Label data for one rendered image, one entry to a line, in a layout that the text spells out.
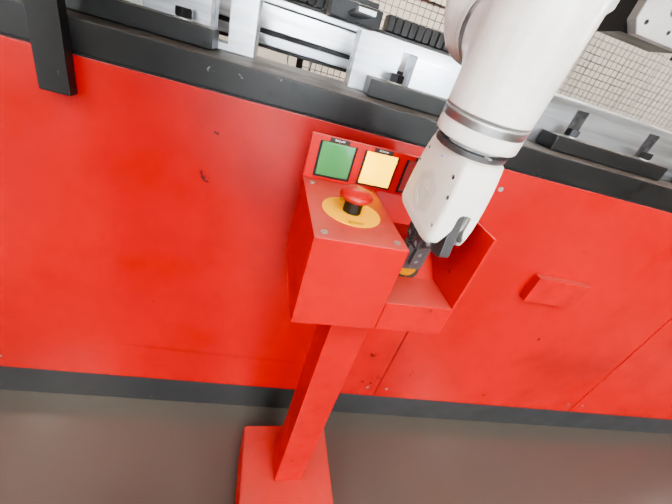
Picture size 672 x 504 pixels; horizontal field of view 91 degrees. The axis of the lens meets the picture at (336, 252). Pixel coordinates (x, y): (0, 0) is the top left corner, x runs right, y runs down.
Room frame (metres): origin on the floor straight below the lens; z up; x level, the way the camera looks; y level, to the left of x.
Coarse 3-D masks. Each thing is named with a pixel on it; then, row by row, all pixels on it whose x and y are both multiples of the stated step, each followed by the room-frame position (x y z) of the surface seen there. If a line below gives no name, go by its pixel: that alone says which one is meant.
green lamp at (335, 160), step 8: (328, 144) 0.43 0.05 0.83; (336, 144) 0.44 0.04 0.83; (320, 152) 0.43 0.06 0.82; (328, 152) 0.43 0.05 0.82; (336, 152) 0.44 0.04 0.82; (344, 152) 0.44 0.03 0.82; (352, 152) 0.44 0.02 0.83; (320, 160) 0.43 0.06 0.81; (328, 160) 0.43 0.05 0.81; (336, 160) 0.44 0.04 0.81; (344, 160) 0.44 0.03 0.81; (320, 168) 0.43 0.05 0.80; (328, 168) 0.43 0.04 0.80; (336, 168) 0.44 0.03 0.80; (344, 168) 0.44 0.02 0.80; (336, 176) 0.44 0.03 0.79; (344, 176) 0.44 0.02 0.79
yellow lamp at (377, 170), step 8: (368, 152) 0.45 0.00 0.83; (368, 160) 0.45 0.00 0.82; (376, 160) 0.45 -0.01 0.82; (384, 160) 0.46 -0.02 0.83; (392, 160) 0.46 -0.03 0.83; (368, 168) 0.45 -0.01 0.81; (376, 168) 0.46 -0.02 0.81; (384, 168) 0.46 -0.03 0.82; (392, 168) 0.46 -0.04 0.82; (360, 176) 0.45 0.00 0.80; (368, 176) 0.45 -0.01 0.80; (376, 176) 0.46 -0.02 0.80; (384, 176) 0.46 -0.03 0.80; (376, 184) 0.46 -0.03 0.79; (384, 184) 0.46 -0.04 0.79
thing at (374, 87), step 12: (372, 84) 0.65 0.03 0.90; (384, 84) 0.66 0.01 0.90; (372, 96) 0.65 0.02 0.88; (384, 96) 0.66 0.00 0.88; (396, 96) 0.67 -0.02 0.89; (408, 96) 0.67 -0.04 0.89; (420, 96) 0.68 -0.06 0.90; (432, 96) 0.68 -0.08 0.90; (420, 108) 0.68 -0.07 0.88; (432, 108) 0.68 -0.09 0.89
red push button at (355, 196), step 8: (352, 184) 0.37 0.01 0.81; (344, 192) 0.35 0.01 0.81; (352, 192) 0.35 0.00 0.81; (360, 192) 0.36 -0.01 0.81; (368, 192) 0.36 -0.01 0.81; (352, 200) 0.34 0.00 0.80; (360, 200) 0.35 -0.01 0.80; (368, 200) 0.35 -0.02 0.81; (344, 208) 0.36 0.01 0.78; (352, 208) 0.35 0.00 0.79; (360, 208) 0.36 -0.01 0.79
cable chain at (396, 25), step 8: (392, 16) 1.12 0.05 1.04; (384, 24) 1.15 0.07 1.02; (392, 24) 1.12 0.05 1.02; (400, 24) 1.13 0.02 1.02; (408, 24) 1.13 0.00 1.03; (416, 24) 1.14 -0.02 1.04; (392, 32) 1.13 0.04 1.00; (400, 32) 1.13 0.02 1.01; (408, 32) 1.14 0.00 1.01; (416, 32) 1.14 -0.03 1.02; (424, 32) 1.15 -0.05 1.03; (432, 32) 1.15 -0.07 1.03; (440, 32) 1.16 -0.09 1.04; (416, 40) 1.14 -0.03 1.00; (424, 40) 1.15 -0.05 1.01; (432, 40) 1.15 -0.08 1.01; (440, 40) 1.16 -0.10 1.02; (440, 48) 1.16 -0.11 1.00
